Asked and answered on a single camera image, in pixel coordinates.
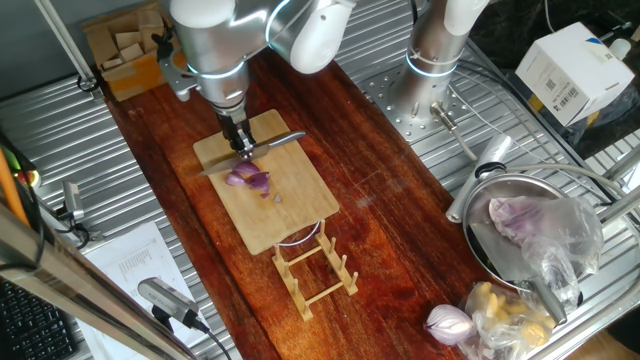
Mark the black plastic bag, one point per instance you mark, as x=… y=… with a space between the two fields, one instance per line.
x=505 y=30

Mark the small pale onion piece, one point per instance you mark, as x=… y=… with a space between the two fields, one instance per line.
x=277 y=198

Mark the black keyboard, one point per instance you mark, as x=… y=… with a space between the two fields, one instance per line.
x=30 y=325

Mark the thin metal pole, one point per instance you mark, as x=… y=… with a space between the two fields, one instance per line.
x=65 y=45

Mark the peeled onion half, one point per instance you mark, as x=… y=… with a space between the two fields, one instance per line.
x=450 y=325

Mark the round metal bowl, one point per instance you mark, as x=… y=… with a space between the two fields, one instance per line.
x=500 y=185

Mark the dark red wooden plank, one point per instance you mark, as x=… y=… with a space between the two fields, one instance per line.
x=375 y=200

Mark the light purple onion slice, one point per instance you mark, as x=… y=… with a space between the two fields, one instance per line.
x=235 y=180

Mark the aluminium profile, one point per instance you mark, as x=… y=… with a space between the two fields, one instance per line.
x=622 y=162
x=620 y=205

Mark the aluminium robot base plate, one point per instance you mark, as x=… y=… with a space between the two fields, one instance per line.
x=380 y=95

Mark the printed paper sheet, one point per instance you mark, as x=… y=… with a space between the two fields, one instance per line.
x=130 y=260

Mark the small silver camera on mount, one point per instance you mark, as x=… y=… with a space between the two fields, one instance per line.
x=73 y=200

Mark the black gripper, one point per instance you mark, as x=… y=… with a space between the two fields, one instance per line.
x=234 y=125

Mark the white carton box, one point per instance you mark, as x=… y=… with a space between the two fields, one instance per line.
x=575 y=70

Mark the clear bag with yellow pieces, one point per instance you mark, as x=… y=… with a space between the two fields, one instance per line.
x=510 y=320

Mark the wooden peg rack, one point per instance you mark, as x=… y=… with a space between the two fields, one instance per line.
x=295 y=295

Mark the dark purple onion slice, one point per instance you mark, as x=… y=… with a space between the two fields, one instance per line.
x=259 y=177

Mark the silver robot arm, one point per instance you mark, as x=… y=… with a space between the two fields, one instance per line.
x=220 y=50

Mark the orange stick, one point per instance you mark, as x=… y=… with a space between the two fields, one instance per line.
x=10 y=190

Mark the clear bag with purple onion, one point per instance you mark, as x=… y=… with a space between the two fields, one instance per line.
x=550 y=220

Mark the long aluminium bar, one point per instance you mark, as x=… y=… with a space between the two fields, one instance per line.
x=75 y=280

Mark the light wooden block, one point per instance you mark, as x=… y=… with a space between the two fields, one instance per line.
x=132 y=52
x=112 y=64
x=128 y=40
x=152 y=37

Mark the cardboard box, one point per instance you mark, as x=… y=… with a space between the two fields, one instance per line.
x=130 y=75

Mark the steel kitchen knife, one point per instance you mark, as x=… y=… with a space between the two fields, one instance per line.
x=282 y=140

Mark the bamboo cutting board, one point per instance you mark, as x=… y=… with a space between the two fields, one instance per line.
x=300 y=210

